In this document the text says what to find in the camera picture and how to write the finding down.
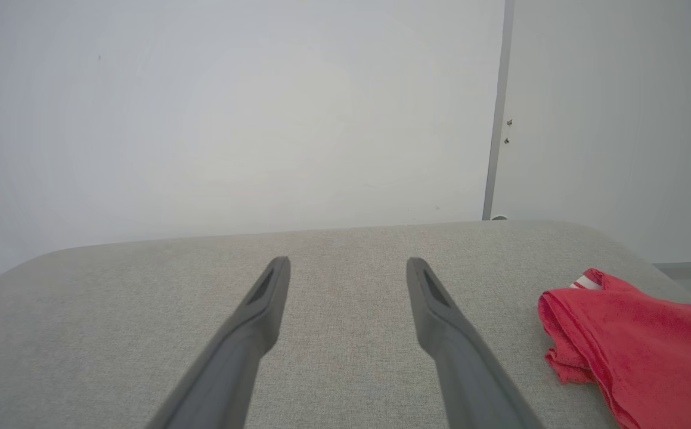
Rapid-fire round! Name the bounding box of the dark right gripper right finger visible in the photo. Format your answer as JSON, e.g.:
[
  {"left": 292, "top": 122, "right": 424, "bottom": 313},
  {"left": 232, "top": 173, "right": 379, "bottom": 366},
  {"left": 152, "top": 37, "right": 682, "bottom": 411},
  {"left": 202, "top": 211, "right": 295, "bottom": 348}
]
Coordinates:
[{"left": 406, "top": 257, "right": 546, "bottom": 429}]

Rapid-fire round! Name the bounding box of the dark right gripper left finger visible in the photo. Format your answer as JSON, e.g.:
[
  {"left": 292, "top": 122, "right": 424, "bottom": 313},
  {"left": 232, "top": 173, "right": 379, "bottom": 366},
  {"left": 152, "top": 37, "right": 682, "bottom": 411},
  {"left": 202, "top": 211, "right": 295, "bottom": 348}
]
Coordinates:
[{"left": 145, "top": 256, "right": 291, "bottom": 429}]

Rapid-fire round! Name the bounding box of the red Bulls 23 jersey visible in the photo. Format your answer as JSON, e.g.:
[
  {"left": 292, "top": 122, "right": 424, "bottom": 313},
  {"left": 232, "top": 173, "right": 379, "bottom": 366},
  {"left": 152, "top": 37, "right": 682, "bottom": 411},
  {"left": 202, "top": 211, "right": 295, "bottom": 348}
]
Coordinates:
[{"left": 538, "top": 268, "right": 691, "bottom": 429}]

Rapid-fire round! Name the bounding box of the grey wall trim strip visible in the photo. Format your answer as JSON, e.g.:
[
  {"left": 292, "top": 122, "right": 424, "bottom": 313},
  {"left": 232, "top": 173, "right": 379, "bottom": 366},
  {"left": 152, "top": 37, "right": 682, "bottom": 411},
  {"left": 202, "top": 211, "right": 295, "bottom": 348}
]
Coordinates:
[{"left": 481, "top": 0, "right": 515, "bottom": 221}]

